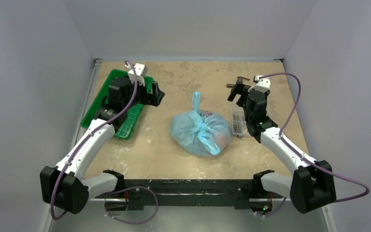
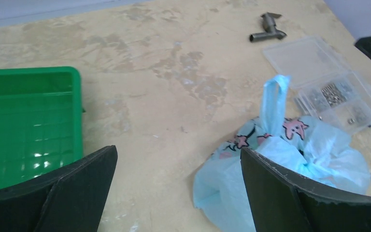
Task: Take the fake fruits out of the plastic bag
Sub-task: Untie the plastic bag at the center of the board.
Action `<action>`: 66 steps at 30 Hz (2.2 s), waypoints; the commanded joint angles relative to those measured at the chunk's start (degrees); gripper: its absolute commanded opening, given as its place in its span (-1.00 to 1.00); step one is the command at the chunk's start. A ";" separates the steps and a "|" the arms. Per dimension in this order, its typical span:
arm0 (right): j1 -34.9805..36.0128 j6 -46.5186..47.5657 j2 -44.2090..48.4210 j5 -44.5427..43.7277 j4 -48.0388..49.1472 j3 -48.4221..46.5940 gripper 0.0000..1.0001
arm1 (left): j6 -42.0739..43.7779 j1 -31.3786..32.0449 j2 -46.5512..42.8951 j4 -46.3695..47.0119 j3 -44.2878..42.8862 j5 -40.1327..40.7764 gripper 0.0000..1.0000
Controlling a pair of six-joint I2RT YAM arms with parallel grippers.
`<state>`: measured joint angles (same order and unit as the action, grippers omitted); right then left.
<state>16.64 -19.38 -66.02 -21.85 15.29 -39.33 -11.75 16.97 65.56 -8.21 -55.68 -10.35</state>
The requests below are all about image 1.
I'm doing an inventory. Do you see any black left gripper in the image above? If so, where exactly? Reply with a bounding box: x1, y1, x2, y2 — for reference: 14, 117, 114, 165
123, 77, 164, 110

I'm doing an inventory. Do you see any light blue plastic bag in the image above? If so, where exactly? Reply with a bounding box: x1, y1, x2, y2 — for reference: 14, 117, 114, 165
170, 91, 232, 157

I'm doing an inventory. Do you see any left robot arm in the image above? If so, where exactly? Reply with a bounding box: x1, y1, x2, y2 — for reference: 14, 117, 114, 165
40, 76, 165, 214

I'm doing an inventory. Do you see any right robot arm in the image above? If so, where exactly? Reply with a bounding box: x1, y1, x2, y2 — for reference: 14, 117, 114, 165
228, 84, 337, 214

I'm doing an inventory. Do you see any dark metal faucet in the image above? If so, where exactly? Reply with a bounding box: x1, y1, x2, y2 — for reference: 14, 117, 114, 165
226, 76, 251, 90

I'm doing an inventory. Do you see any clear plastic screw box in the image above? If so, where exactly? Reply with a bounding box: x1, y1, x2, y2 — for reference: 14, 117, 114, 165
231, 107, 249, 137

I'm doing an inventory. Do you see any green plastic tray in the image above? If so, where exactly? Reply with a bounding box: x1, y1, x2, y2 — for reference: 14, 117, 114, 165
81, 69, 144, 140

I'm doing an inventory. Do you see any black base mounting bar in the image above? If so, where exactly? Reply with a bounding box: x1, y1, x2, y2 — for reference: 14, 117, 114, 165
95, 179, 283, 211

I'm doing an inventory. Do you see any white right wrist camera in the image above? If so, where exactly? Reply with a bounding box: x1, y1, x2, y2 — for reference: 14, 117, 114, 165
248, 75, 271, 93

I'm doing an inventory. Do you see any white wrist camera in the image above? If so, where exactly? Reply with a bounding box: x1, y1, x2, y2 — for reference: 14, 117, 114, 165
125, 61, 148, 86
248, 75, 271, 93

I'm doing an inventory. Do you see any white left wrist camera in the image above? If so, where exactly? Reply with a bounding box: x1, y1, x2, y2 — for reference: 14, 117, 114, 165
125, 61, 148, 86

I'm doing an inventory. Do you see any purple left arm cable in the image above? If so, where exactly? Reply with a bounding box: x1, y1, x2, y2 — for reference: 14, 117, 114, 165
49, 60, 139, 221

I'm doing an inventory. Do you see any aluminium frame rail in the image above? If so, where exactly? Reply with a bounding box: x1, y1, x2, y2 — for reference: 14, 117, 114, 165
70, 58, 103, 149

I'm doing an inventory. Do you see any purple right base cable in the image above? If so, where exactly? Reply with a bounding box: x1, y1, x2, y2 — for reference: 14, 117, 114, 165
253, 195, 287, 218

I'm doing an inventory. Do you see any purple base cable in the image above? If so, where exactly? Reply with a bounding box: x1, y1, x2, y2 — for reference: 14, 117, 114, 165
104, 186, 159, 225
253, 195, 287, 218

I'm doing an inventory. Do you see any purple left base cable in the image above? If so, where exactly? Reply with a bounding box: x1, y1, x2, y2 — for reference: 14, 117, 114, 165
104, 186, 159, 225

